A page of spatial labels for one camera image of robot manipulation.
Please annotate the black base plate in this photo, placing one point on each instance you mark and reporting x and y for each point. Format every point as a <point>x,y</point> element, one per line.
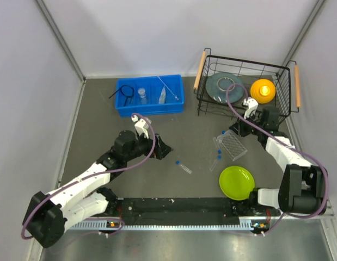
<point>178,211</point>

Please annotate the blue plastic bin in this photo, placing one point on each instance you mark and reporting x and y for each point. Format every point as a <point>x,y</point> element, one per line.
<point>153,88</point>

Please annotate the black wire basket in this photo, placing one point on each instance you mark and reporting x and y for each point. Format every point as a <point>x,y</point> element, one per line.
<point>285,78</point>

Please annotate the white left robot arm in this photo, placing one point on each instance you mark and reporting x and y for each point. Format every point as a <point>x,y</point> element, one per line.
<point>50,215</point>

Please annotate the clear test tube rack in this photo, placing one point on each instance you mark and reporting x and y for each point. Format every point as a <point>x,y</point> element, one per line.
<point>232,146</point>

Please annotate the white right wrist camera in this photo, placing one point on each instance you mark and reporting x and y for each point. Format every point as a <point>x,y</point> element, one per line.
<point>251,106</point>

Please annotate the lime green plate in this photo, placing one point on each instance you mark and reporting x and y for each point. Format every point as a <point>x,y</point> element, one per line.
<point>236,183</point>

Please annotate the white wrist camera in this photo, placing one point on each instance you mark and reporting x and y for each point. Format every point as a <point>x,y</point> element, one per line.
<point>141,125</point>
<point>251,106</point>

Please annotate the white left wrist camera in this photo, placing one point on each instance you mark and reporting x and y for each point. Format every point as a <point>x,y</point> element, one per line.
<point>141,125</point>

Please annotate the orange collapsible funnel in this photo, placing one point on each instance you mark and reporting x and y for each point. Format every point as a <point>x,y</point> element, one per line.
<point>263,91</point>

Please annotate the small clear glass funnel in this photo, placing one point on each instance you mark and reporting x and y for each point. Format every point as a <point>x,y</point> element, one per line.
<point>166,86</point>

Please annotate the blue-capped test tube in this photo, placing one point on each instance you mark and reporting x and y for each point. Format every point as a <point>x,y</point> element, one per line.
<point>216,161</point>
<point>183,167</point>
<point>217,145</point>
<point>222,136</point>

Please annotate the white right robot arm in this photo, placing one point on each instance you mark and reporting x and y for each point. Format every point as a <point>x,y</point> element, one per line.
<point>303,186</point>

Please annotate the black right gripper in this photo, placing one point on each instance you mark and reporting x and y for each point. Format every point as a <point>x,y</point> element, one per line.
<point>239,128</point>

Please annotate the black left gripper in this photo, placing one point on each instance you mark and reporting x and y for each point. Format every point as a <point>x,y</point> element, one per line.
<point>161,149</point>

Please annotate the grey slotted cable duct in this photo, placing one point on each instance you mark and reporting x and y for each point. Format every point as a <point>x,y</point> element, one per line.
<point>107,226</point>

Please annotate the blue-grey ceramic plate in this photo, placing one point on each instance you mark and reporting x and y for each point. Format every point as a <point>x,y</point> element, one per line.
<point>217,86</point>

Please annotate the clear plastic bag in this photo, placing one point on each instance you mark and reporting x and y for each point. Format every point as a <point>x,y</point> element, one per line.
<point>162,98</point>

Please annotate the black ring stand clamp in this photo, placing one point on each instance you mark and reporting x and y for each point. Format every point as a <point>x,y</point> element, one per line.
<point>127,92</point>

